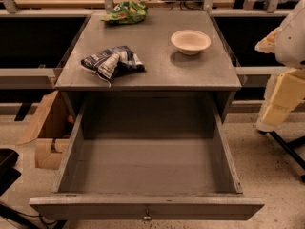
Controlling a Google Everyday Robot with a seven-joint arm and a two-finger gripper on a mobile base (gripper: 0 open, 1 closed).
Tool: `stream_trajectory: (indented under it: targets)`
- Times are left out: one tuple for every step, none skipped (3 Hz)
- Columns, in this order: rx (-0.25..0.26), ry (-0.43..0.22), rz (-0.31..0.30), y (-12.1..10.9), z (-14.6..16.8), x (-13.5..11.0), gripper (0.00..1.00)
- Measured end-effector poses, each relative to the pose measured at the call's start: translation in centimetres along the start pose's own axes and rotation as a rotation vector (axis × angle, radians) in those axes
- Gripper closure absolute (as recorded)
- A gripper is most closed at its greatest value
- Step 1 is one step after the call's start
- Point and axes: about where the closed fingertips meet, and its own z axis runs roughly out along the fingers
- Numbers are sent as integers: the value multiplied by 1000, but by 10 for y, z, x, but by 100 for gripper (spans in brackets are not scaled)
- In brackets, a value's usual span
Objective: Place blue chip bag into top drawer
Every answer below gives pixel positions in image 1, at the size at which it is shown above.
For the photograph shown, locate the grey cabinet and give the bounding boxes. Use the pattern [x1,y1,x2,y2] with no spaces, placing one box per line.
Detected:
[56,9,241,131]

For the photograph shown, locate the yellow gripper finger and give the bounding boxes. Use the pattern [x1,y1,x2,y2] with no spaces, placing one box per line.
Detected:
[256,69,305,132]
[254,28,278,53]

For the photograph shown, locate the metal drawer knob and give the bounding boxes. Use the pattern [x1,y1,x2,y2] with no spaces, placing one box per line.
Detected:
[142,209,153,221]

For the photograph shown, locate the black stand leg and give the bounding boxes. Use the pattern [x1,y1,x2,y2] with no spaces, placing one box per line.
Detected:
[260,131,305,171]

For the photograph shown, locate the green chip bag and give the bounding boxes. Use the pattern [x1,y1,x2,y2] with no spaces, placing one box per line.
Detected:
[101,1,148,25]

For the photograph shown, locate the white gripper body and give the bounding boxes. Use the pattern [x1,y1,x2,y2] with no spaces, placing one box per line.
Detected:
[275,0,305,69]

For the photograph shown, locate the white paper bowl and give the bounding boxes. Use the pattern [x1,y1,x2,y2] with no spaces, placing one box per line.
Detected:
[171,30,211,55]

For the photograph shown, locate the cardboard box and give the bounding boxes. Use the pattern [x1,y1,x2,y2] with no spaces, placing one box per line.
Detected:
[17,91,74,170]

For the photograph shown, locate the blue chip bag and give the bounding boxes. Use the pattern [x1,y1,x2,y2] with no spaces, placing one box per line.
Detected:
[81,46,145,85]

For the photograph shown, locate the black object at left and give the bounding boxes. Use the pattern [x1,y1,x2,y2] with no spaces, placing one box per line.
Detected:
[0,148,21,196]

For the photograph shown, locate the open grey top drawer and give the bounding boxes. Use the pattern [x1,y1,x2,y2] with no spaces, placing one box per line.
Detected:
[30,120,264,220]

